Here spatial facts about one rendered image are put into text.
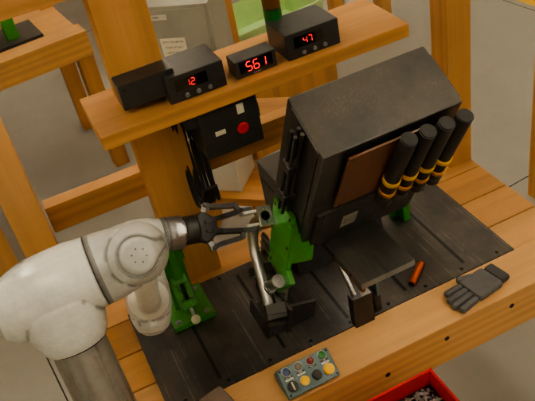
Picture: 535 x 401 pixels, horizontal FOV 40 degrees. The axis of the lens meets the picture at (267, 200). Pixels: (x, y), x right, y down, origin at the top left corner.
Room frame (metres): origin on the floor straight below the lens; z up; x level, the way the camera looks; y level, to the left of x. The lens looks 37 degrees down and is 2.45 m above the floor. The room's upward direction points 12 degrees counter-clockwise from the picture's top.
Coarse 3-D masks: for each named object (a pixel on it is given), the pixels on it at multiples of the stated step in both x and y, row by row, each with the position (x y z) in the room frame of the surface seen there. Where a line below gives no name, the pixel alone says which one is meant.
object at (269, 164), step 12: (276, 156) 1.82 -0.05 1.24; (264, 168) 1.77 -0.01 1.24; (276, 168) 1.76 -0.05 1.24; (264, 180) 1.78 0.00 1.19; (264, 192) 1.79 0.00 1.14; (324, 252) 1.68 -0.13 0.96; (300, 264) 1.65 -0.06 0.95; (312, 264) 1.67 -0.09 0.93; (324, 264) 1.68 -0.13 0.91; (300, 276) 1.65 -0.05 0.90
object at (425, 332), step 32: (512, 256) 1.55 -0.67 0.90; (448, 288) 1.48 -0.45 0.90; (512, 288) 1.43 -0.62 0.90; (384, 320) 1.41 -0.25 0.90; (416, 320) 1.39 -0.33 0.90; (448, 320) 1.36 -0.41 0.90; (480, 320) 1.38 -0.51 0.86; (512, 320) 1.41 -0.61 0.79; (352, 352) 1.32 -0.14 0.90; (384, 352) 1.30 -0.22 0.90; (416, 352) 1.31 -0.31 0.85; (448, 352) 1.34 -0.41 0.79; (256, 384) 1.28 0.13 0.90; (352, 384) 1.25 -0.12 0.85; (384, 384) 1.28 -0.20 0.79
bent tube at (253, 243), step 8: (256, 208) 1.58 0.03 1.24; (264, 208) 1.59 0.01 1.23; (256, 216) 1.59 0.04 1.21; (264, 216) 1.60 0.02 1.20; (272, 216) 1.57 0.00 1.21; (264, 224) 1.55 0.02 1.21; (248, 232) 1.63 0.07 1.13; (256, 232) 1.62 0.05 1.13; (248, 240) 1.62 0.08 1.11; (256, 240) 1.62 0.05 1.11; (256, 248) 1.60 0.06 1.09; (256, 256) 1.59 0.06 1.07; (256, 264) 1.57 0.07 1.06; (256, 272) 1.55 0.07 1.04; (264, 272) 1.55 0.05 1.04; (264, 280) 1.53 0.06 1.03; (264, 296) 1.50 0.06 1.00; (264, 304) 1.48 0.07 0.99
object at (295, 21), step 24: (288, 24) 1.87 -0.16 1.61; (312, 24) 1.84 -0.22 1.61; (336, 24) 1.84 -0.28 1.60; (192, 48) 1.85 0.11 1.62; (288, 48) 1.80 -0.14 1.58; (312, 48) 1.82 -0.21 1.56; (192, 72) 1.72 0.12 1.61; (216, 72) 1.74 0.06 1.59; (168, 96) 1.70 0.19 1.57; (192, 96) 1.72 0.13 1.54
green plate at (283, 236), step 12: (276, 204) 1.56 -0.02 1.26; (276, 216) 1.55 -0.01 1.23; (288, 216) 1.49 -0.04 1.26; (276, 228) 1.55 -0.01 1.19; (288, 228) 1.49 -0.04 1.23; (276, 240) 1.54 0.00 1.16; (288, 240) 1.48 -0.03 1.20; (300, 240) 1.49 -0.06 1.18; (276, 252) 1.53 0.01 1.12; (288, 252) 1.47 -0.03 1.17; (300, 252) 1.49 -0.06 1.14; (312, 252) 1.50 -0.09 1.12; (276, 264) 1.52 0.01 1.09; (288, 264) 1.46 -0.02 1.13
